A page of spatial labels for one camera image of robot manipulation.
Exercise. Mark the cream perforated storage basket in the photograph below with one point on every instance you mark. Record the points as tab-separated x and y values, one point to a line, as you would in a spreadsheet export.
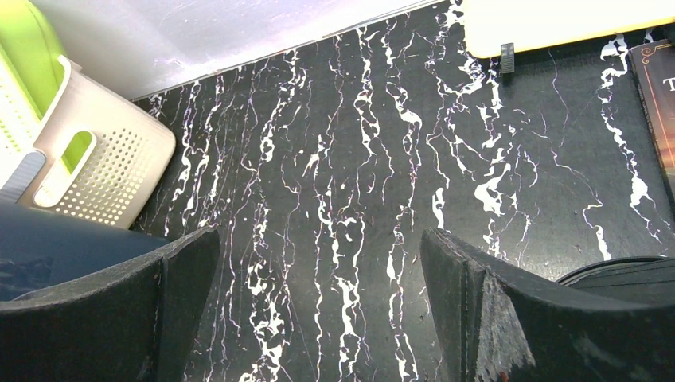
96	156

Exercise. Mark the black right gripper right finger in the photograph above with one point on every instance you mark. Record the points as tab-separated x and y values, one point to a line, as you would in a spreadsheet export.
498	322

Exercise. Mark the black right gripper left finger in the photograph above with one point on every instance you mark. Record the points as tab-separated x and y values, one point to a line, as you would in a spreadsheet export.
135	321

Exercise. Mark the white perforated strainer basket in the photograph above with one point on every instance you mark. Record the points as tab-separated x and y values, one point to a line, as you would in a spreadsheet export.
20	118

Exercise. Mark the black ribbed bucket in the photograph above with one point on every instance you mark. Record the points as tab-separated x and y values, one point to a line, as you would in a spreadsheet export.
646	280

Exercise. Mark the dark paperback book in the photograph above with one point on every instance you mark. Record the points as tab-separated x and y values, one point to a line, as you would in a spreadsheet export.
652	65

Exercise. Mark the green plastic basin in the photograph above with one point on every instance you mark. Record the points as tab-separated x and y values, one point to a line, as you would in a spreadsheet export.
34	48

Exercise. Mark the small whiteboard wooden frame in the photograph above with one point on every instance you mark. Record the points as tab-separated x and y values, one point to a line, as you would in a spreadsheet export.
503	28

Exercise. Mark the dark blue large bucket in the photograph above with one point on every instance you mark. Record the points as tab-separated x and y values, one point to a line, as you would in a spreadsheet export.
40	249

